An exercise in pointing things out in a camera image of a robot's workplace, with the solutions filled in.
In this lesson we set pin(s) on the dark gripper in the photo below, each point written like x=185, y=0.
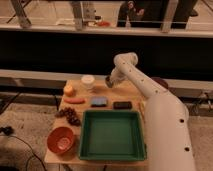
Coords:
x=112, y=84

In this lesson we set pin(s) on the blue cup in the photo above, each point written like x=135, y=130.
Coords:
x=107, y=80

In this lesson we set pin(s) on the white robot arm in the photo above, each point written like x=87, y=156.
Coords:
x=167, y=135

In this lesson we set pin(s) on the green plastic tray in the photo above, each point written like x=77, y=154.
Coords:
x=111, y=135

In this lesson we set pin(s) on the blue sponge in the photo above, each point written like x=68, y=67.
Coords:
x=98, y=102

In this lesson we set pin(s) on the black rectangular block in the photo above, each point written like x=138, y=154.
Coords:
x=122, y=105

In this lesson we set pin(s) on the white cup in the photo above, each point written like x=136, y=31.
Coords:
x=88, y=81

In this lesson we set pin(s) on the yellow banana toy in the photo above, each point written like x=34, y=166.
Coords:
x=141, y=108

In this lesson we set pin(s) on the orange sausage toy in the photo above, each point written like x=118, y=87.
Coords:
x=74, y=100

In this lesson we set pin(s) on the maroon cup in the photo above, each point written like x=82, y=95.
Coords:
x=161, y=82

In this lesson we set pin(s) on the purple grape bunch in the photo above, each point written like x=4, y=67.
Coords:
x=70, y=115

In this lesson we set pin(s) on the person in background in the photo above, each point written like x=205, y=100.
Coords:
x=128, y=12

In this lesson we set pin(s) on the orange bowl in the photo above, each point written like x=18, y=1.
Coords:
x=60, y=140

